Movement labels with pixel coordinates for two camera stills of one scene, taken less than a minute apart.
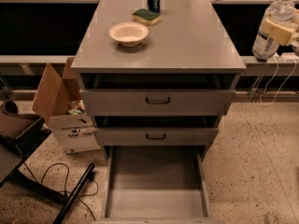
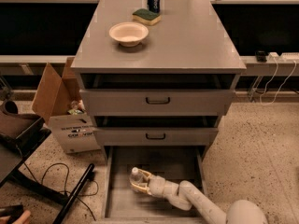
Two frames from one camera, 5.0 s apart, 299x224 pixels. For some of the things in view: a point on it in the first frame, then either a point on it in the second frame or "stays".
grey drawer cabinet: [156, 92] stays
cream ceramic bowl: [129, 34] stays
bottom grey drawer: [155, 185] stays
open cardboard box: [59, 101] stays
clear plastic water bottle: [283, 12] to [137, 181]
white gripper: [280, 32] to [157, 184]
